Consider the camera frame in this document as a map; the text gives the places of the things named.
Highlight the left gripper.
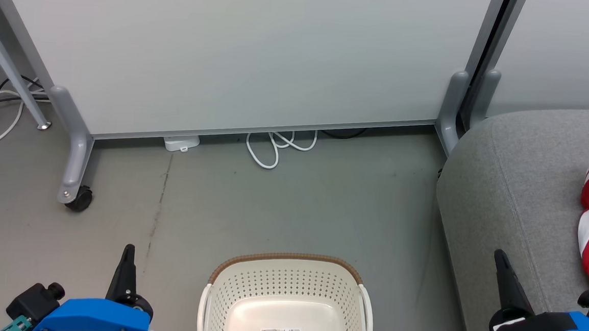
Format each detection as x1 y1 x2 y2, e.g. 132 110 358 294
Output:
31 239 159 331

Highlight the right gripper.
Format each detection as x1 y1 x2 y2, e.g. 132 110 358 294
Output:
486 248 589 331

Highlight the cream perforated laundry basket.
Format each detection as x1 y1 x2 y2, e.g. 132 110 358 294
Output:
196 247 378 331

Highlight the black caster wheel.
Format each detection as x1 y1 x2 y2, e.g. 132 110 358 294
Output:
64 184 94 213

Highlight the grey fabric sofa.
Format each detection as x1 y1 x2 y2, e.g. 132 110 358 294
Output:
427 99 589 331

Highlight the grey partition foot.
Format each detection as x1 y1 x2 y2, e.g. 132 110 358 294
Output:
468 67 502 131
433 69 471 157
43 85 99 207

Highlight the white power adapter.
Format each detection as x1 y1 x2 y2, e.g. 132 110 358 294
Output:
163 133 201 154

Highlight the slanted grey metal leg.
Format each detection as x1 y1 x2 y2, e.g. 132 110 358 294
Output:
0 3 59 132

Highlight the white partition panel behind sofa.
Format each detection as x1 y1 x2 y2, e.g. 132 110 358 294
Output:
484 0 589 124

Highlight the wide white partition panel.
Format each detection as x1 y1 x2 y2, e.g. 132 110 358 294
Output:
0 0 495 164

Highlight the long white cable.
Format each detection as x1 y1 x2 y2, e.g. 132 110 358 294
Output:
0 77 52 154

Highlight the white looped floor cable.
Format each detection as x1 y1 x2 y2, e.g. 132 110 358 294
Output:
244 126 319 173

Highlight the black floor cable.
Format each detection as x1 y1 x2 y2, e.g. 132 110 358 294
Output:
321 126 370 141

